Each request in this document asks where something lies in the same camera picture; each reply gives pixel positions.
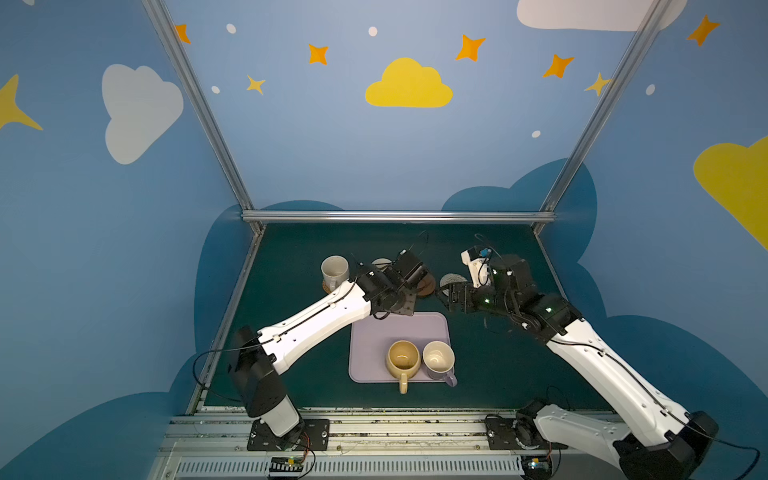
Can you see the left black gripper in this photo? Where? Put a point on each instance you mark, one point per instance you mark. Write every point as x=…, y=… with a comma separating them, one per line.
x=405, y=297

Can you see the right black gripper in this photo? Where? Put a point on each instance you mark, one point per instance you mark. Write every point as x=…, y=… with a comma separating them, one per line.
x=464, y=297

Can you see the light blue mug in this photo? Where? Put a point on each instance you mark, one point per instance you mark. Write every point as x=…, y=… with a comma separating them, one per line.
x=382, y=263

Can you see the dark wooden round coaster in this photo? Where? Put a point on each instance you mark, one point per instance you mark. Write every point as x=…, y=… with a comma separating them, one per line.
x=426, y=286

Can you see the white woven round coaster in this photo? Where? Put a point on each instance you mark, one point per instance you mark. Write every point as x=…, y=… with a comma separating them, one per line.
x=451, y=278

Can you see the white cream mug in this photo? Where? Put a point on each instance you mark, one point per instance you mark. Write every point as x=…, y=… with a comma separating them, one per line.
x=335, y=271

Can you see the yellow mug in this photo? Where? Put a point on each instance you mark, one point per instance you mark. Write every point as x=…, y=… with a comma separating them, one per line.
x=403, y=360

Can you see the lavender mug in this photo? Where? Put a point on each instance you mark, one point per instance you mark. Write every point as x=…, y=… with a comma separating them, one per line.
x=439, y=360

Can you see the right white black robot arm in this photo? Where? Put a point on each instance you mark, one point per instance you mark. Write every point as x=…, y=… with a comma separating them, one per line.
x=655, y=437

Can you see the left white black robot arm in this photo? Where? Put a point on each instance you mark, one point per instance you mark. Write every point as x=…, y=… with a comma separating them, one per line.
x=258, y=359

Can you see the lavender plastic tray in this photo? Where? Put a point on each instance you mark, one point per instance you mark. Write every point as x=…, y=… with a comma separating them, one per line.
x=372, y=338

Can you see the right small circuit board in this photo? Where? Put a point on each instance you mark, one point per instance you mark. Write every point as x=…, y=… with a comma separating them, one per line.
x=536, y=468

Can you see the small circuit board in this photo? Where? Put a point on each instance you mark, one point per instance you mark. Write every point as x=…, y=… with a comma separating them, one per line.
x=285, y=468
x=536, y=468

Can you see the left small circuit board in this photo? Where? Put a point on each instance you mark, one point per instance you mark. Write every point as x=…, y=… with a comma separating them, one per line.
x=285, y=468

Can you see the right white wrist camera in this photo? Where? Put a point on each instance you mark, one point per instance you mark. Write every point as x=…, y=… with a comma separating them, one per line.
x=477, y=260

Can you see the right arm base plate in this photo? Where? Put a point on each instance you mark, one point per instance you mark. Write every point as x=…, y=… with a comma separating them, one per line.
x=504, y=433

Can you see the aluminium frame rail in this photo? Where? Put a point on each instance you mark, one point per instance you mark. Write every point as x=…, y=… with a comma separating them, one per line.
x=415, y=217

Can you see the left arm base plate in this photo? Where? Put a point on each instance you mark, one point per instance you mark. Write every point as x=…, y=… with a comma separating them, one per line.
x=312, y=434

